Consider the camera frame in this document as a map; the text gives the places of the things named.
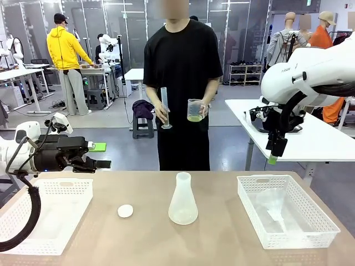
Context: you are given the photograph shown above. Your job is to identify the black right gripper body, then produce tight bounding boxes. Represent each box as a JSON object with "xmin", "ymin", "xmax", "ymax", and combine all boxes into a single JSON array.
[{"xmin": 263, "ymin": 104, "xmax": 305, "ymax": 136}]

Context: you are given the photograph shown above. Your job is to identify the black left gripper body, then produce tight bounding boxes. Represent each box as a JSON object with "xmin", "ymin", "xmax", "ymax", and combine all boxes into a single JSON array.
[{"xmin": 33, "ymin": 135, "xmax": 90, "ymax": 172}]

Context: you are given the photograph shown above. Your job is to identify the white perforated plastic basket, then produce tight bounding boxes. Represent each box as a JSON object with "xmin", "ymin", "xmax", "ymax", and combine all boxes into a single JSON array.
[
  {"xmin": 236, "ymin": 175, "xmax": 341, "ymax": 250},
  {"xmin": 0, "ymin": 178, "xmax": 94, "ymax": 256}
]

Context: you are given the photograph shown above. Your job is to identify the white round flask cap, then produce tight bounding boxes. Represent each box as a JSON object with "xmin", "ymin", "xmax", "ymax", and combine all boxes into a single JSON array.
[{"xmin": 117, "ymin": 203, "xmax": 134, "ymax": 219}]

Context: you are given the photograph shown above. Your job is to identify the clear plastic graduated cylinder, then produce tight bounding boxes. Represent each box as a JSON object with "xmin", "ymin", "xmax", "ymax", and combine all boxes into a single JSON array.
[{"xmin": 160, "ymin": 86, "xmax": 173, "ymax": 130}]

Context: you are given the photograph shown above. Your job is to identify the clear plastic measuring beaker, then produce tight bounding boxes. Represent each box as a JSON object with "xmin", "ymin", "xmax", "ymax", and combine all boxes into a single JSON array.
[{"xmin": 187, "ymin": 98, "xmax": 207, "ymax": 123}]

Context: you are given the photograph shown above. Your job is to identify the translucent plastic conical flask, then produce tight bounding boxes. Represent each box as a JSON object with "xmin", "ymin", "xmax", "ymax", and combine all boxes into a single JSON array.
[{"xmin": 168, "ymin": 172, "xmax": 199, "ymax": 226}]

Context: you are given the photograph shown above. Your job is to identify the person's left forearm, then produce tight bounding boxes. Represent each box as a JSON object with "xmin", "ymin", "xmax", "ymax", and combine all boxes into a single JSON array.
[{"xmin": 203, "ymin": 76, "xmax": 220, "ymax": 105}]

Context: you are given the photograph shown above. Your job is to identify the person's right forearm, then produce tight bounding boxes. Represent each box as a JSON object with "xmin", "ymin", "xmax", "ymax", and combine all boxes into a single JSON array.
[{"xmin": 145, "ymin": 84, "xmax": 165, "ymax": 111}]

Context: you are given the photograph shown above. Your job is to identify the person's right hand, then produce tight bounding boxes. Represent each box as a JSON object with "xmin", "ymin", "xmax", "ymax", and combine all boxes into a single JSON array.
[{"xmin": 154, "ymin": 103, "xmax": 172, "ymax": 123}]

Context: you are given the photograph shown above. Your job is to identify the person's left hand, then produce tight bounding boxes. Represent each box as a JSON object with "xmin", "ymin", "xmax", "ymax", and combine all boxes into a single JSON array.
[{"xmin": 197, "ymin": 100, "xmax": 212, "ymax": 119}]

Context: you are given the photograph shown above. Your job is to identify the dark grey stool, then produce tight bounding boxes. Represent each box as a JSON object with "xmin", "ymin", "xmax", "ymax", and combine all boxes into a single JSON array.
[{"xmin": 132, "ymin": 116, "xmax": 155, "ymax": 140}]

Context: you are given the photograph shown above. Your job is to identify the grey step stool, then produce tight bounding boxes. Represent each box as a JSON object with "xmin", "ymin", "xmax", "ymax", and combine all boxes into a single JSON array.
[{"xmin": 85, "ymin": 88, "xmax": 107, "ymax": 110}]

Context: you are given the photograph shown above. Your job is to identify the dark purple cloth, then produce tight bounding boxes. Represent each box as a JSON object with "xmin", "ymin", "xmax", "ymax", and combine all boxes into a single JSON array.
[{"xmin": 131, "ymin": 99, "xmax": 155, "ymax": 121}]

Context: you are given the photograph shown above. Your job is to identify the shoe rack with shoes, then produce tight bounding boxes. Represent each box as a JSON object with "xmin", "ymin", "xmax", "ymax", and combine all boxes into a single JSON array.
[{"xmin": 228, "ymin": 63, "xmax": 264, "ymax": 86}]

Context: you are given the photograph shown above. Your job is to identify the clear plastic bag white label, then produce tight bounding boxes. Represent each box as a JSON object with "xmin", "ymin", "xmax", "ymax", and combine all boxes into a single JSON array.
[{"xmin": 246, "ymin": 191, "xmax": 316, "ymax": 236}]

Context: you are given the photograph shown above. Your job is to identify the mannequin in grey hoodie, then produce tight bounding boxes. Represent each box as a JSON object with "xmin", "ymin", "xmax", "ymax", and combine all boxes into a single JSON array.
[{"xmin": 266, "ymin": 12, "xmax": 308, "ymax": 70}]

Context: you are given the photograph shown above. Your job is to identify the black tripod by mannequins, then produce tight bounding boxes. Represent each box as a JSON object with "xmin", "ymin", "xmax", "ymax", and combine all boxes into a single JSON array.
[{"xmin": 285, "ymin": 30, "xmax": 299, "ymax": 64}]

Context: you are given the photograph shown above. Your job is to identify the small white table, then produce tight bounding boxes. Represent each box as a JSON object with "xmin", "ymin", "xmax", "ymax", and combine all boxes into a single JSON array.
[{"xmin": 124, "ymin": 68, "xmax": 145, "ymax": 101}]

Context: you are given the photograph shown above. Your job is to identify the black tripod pole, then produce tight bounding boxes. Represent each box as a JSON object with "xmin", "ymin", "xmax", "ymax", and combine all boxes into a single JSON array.
[{"xmin": 116, "ymin": 34, "xmax": 126, "ymax": 98}]

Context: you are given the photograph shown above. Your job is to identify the white desk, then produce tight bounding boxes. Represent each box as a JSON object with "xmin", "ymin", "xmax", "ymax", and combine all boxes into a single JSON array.
[{"xmin": 0, "ymin": 63, "xmax": 53, "ymax": 115}]

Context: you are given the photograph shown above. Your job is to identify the mannequin in orange clothes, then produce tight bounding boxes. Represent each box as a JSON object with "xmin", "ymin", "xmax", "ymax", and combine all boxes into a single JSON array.
[{"xmin": 307, "ymin": 11, "xmax": 346, "ymax": 126}]

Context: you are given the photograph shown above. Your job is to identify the seated person in black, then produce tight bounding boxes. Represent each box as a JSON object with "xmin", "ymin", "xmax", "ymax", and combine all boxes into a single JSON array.
[{"xmin": 95, "ymin": 33, "xmax": 106, "ymax": 63}]

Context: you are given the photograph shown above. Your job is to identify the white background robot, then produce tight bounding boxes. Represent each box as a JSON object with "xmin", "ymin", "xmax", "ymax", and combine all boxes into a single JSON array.
[
  {"xmin": 5, "ymin": 34, "xmax": 25, "ymax": 70},
  {"xmin": 98, "ymin": 34, "xmax": 119, "ymax": 64}
]

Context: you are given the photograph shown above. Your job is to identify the person in yellow hoodie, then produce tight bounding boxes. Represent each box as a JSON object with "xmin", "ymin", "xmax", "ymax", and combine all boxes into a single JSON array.
[{"xmin": 46, "ymin": 13, "xmax": 94, "ymax": 116}]

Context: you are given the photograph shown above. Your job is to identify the person in black t-shirt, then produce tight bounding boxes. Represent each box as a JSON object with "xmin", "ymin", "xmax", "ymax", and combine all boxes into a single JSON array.
[{"xmin": 143, "ymin": 0, "xmax": 224, "ymax": 171}]

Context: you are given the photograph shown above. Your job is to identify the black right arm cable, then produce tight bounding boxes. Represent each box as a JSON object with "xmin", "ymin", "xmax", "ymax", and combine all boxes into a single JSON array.
[{"xmin": 278, "ymin": 85, "xmax": 355, "ymax": 139}]

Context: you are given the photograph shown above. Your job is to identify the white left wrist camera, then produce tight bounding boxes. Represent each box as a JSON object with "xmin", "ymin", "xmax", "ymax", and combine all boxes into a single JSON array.
[{"xmin": 50, "ymin": 112, "xmax": 74, "ymax": 135}]

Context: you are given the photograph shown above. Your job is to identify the white frame workbench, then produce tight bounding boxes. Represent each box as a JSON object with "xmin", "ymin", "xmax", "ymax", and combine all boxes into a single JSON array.
[{"xmin": 47, "ymin": 63, "xmax": 115, "ymax": 108}]

